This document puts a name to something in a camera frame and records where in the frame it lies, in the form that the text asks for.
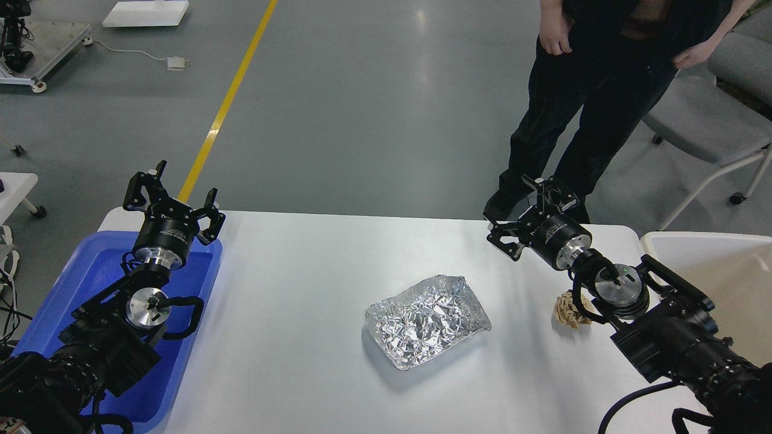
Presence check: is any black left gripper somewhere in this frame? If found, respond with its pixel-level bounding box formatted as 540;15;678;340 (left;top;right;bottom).
123;160;226;269

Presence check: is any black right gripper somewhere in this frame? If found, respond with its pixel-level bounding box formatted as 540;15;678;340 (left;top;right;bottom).
486;175;592;270

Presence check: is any aluminium foil tray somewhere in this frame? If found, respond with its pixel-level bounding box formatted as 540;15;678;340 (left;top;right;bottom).
364;274;493;371

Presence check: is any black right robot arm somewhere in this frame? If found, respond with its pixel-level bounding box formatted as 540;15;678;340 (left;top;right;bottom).
483;176;770;433

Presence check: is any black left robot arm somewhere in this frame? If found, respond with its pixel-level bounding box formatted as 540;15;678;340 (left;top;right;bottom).
1;160;226;433

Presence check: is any person's right hand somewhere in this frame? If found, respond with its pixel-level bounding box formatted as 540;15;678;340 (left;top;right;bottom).
539;1;574;57

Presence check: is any person's left hand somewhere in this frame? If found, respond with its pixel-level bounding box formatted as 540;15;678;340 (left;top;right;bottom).
672;39;719;71

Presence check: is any crumpled brown paper ball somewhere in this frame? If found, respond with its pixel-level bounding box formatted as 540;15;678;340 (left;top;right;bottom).
552;291;592;330

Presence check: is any person in dark clothes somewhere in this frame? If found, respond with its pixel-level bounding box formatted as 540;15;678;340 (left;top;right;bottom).
484;1;753;223

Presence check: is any white side table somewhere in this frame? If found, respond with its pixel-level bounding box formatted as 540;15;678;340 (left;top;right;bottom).
1;171;47;224

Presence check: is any white flat board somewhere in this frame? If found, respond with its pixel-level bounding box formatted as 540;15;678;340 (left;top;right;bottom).
102;1;189;28

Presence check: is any blue plastic bin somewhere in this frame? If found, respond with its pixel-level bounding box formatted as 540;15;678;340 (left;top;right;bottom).
13;230;223;433

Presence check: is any grey wheeled platform cart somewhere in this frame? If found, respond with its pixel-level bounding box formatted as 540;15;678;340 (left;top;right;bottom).
1;1;93;93

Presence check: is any beige plastic bin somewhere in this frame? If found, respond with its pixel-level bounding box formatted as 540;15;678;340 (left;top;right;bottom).
641;231;771;367

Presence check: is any grey office chair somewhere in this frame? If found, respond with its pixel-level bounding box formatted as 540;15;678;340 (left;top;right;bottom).
643;7;770;230

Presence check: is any white power adapter with cable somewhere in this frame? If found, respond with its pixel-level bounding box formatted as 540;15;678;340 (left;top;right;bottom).
81;37;189;71

